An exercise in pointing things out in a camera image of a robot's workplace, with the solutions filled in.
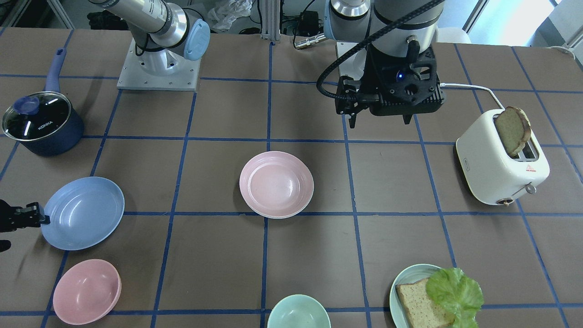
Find toast slice in toaster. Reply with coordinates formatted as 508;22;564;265
494;106;532;158

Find brown bread slice on plate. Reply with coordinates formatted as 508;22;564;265
396;277;455;328

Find navy blue saucepan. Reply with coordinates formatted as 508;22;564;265
2;48;85;157

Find white toaster power cord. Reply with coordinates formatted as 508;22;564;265
442;83;504;110

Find aluminium frame post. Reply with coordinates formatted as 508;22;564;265
257;0;282;45

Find pink plate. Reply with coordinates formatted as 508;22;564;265
239;151;315;203

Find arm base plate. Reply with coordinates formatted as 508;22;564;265
337;41;367;81
117;40;200;92

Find green plate with food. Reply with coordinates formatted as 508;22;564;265
388;264;441;328

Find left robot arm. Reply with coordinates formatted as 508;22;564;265
316;0;445;128

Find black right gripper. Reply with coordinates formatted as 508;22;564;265
0;200;51;233

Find blue plate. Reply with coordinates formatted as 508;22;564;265
41;176;125;251

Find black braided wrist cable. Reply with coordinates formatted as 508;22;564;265
316;0;445;102

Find cream white plate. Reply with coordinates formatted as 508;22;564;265
246;200;311;219

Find green bowl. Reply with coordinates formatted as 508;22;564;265
266;294;331;328

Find white toaster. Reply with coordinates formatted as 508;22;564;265
455;109;550;205

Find pink bowl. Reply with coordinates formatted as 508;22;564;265
53;259;122;325

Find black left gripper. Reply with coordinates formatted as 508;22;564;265
335;46;445;129

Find green lettuce leaf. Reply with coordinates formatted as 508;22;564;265
425;267;485;328

